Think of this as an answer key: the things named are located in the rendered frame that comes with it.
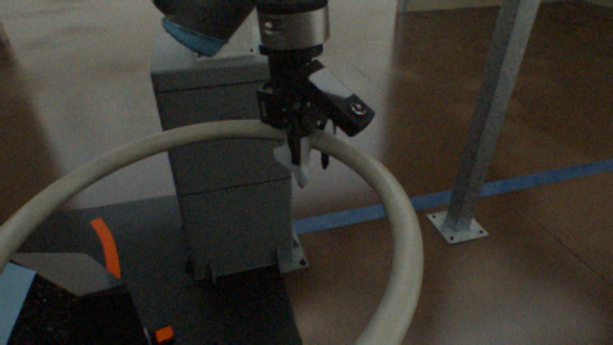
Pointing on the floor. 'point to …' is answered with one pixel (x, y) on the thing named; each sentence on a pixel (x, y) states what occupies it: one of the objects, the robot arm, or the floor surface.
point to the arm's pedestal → (224, 164)
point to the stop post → (487, 120)
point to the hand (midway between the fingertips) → (317, 172)
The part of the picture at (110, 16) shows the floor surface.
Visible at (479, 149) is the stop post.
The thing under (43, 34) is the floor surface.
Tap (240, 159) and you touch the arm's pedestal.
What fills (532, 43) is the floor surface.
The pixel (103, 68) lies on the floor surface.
